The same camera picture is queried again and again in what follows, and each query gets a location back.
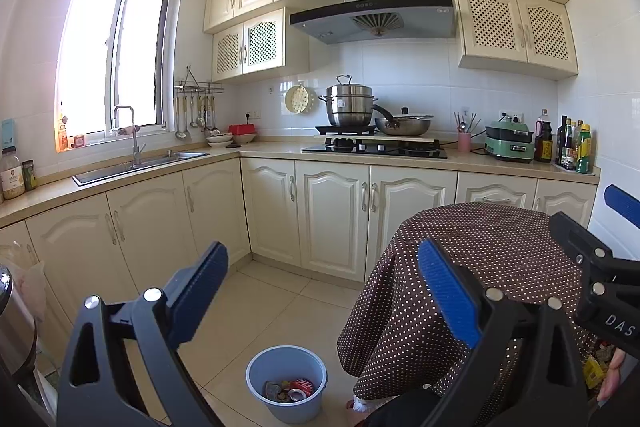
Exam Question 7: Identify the sliding kitchen window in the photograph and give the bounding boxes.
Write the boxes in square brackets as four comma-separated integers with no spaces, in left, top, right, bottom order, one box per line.
[54,0,175,154]

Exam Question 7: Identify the large lattice door cabinet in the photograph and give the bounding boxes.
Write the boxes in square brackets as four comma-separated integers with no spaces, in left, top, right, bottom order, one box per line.
[452,0,580,82]

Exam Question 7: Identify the small green jar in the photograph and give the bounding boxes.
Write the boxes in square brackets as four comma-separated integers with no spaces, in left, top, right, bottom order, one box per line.
[21,159,39,192]

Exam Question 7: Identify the white lace table skirt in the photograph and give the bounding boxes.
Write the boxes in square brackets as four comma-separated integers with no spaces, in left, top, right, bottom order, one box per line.
[349,394,401,414]

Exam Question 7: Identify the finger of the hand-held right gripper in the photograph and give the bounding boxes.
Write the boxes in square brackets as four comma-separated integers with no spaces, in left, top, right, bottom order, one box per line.
[550,212,640,304]
[603,184,640,228]

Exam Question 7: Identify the cream base cabinets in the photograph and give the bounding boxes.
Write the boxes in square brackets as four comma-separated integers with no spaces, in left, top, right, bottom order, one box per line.
[0,157,601,358]

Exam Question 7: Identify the beige stone countertop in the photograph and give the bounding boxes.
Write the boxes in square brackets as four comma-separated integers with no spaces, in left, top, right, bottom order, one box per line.
[0,139,601,228]

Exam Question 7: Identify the black gas stove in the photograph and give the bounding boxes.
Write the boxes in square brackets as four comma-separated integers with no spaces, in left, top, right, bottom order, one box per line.
[301,138,449,160]

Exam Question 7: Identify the green electric cooker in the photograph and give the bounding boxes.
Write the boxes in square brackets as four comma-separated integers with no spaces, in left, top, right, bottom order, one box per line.
[483,116,536,164]

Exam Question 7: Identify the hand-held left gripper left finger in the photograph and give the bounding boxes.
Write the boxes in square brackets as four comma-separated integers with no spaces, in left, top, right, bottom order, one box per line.
[56,241,229,427]

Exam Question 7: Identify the brown polka dot tablecloth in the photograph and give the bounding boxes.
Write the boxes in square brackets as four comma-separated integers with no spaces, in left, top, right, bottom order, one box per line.
[337,203,617,414]

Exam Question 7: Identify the tall dark glass bottle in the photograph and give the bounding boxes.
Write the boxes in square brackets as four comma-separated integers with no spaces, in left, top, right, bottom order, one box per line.
[556,115,570,166]

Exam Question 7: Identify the steel steamer pot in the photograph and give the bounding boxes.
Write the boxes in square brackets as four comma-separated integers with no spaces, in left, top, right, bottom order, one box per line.
[318,75,380,128]

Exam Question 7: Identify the yellow orange package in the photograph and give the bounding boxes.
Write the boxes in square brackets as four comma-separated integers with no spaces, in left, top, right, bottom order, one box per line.
[582,341,607,391]

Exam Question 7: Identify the blue plastic bucket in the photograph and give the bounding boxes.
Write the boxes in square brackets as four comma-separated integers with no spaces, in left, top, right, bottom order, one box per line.
[245,345,329,426]

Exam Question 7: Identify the steel sink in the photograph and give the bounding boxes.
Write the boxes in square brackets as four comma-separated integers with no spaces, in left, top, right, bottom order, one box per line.
[72,151,211,186]

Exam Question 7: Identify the large glass food jar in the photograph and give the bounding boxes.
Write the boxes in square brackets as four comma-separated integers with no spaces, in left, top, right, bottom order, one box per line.
[0,146,24,200]

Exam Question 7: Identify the white condiment tray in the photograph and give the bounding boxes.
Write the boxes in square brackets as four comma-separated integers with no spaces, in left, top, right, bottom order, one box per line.
[552,162,600,177]

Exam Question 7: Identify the metal utensil rack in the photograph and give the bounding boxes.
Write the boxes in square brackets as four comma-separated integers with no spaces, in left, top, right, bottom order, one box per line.
[174,67,225,94]

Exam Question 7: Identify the green bottle yellow cap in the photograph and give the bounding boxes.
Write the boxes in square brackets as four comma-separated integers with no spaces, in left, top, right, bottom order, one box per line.
[575,124,594,174]

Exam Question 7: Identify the cream plastic colander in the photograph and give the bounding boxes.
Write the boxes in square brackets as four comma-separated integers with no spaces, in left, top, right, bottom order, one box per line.
[284,85,320,116]

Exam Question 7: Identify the row of hanging kitchen utensils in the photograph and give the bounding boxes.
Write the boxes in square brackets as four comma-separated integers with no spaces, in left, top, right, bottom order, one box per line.
[174,91,221,140]

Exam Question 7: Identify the chrome faucet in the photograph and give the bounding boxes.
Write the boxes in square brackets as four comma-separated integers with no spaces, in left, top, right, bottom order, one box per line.
[112,105,147,168]

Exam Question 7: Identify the wooden board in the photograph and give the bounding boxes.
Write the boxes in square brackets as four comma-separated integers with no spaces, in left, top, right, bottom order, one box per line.
[324,134,442,146]

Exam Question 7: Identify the person's right hand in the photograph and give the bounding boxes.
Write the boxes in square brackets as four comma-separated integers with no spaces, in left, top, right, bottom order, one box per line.
[597,349,628,403]

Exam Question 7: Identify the small dark condiment bottle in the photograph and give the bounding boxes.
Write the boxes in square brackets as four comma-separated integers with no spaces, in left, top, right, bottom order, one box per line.
[566,119,581,170]

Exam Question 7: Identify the large soy sauce bottle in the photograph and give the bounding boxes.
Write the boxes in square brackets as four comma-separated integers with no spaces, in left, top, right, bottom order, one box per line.
[533,108,554,163]

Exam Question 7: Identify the small lattice door cabinet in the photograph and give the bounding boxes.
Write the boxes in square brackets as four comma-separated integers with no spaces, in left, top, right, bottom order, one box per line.
[211,7,311,82]

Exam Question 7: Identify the steel wok with lid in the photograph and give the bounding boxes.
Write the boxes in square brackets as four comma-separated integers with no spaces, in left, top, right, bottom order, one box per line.
[371,105,435,137]

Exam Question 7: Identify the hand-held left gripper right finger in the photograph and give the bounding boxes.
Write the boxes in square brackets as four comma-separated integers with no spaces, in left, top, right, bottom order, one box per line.
[417,238,587,427]

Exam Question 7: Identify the person's dark trouser leg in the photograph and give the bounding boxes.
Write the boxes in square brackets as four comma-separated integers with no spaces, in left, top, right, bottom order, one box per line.
[364,386,453,427]

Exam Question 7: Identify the grey range hood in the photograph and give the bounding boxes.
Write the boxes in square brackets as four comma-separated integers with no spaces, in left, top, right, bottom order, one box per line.
[289,0,458,45]

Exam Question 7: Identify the stainless steel appliance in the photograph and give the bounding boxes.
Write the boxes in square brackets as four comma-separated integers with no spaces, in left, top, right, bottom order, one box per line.
[0,262,39,390]

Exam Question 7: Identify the translucent plastic bag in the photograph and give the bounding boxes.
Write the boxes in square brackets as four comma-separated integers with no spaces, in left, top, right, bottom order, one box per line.
[0,241,47,324]

